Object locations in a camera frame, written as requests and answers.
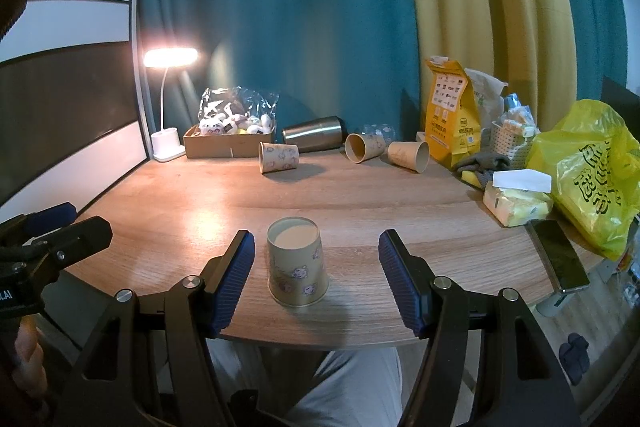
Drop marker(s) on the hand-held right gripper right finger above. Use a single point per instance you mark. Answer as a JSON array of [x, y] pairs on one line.
[[400, 286]]

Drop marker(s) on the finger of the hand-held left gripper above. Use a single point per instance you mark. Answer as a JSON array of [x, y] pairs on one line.
[[80, 234], [55, 213]]

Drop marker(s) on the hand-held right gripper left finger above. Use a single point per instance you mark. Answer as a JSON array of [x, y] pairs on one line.
[[234, 283]]

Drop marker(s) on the cartoon print paper cup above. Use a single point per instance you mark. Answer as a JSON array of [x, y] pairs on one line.
[[297, 267], [367, 147], [280, 158]]

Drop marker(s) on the plain brown paper cup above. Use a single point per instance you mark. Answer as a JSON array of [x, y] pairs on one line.
[[405, 154]]

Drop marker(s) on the person's left hand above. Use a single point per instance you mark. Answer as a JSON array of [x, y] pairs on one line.
[[29, 352]]

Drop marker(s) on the person's grey pants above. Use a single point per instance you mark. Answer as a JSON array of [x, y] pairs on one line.
[[345, 387]]

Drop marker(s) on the white desk lamp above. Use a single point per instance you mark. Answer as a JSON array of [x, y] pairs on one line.
[[167, 144]]

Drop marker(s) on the yellow sponge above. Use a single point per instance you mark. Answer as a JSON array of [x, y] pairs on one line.
[[471, 178]]

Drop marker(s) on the brown cardboard box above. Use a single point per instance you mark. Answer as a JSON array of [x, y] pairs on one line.
[[225, 147]]

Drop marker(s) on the yellow tissue pack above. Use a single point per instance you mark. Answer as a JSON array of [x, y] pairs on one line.
[[520, 202]]

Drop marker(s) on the grey cloth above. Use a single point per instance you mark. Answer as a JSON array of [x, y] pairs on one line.
[[482, 162]]

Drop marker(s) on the black smartphone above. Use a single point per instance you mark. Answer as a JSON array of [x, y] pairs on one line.
[[560, 254]]

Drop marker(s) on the stainless steel tumbler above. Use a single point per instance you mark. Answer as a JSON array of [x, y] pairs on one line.
[[312, 134]]

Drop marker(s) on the clear bag of white toys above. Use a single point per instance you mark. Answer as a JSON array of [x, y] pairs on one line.
[[235, 109]]

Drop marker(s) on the white woven basket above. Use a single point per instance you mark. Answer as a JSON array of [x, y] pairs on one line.
[[512, 149]]

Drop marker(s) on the yellow paper bag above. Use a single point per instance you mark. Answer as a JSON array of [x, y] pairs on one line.
[[452, 117]]

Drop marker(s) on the dark slipper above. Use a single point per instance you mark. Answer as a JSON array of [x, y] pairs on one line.
[[571, 364], [580, 344]]

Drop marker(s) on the white wrapped packets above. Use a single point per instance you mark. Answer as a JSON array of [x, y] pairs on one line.
[[517, 117]]

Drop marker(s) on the white plastic bag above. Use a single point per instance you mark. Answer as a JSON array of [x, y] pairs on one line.
[[487, 89]]

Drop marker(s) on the yellow plastic bag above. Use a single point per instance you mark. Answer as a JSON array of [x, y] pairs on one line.
[[590, 177]]

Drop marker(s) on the wide teal curtain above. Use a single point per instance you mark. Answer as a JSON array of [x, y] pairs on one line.
[[280, 7]]

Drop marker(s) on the narrow teal curtain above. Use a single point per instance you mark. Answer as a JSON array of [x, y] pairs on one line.
[[595, 22]]

